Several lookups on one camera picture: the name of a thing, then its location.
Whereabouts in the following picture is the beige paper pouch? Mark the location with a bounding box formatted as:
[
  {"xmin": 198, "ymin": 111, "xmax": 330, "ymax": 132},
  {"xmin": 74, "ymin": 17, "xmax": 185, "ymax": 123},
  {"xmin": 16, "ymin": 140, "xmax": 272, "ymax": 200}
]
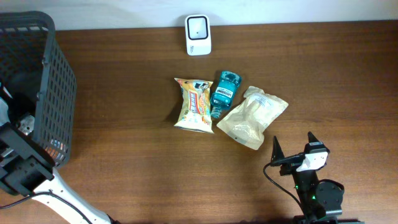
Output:
[{"xmin": 217, "ymin": 86, "xmax": 289, "ymax": 150}]

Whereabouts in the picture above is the teal mouthwash bottle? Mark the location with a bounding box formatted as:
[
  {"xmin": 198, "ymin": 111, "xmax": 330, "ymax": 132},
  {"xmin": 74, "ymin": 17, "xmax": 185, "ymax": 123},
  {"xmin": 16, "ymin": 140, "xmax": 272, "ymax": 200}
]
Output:
[{"xmin": 210, "ymin": 71, "xmax": 242, "ymax": 118}]

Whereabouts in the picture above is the yellow snack bag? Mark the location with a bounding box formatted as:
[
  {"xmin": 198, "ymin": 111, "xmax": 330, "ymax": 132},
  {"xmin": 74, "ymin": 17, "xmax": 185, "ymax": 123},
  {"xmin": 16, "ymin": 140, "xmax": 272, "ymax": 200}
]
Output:
[{"xmin": 174, "ymin": 78, "xmax": 213, "ymax": 134}]

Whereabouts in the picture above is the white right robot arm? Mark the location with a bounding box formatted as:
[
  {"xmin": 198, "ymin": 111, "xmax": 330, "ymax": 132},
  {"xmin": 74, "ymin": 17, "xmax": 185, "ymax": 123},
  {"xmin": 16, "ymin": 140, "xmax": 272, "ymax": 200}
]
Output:
[{"xmin": 271, "ymin": 132, "xmax": 360, "ymax": 223}]

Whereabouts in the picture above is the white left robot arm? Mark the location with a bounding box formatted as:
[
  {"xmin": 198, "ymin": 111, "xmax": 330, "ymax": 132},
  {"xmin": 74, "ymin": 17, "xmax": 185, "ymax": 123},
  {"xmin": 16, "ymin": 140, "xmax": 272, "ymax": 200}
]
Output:
[{"xmin": 1, "ymin": 83, "xmax": 198, "ymax": 223}]

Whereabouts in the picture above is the white barcode scanner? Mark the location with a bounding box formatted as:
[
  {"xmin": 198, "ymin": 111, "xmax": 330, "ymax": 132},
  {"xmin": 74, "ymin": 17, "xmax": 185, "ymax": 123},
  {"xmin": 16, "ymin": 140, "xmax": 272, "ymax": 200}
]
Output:
[{"xmin": 185, "ymin": 14, "xmax": 211, "ymax": 56}]

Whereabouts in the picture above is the dark grey plastic basket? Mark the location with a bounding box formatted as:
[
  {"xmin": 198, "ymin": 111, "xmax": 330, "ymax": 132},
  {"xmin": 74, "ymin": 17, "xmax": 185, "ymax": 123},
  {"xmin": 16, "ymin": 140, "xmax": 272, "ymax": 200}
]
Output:
[{"xmin": 1, "ymin": 11, "xmax": 77, "ymax": 168}]

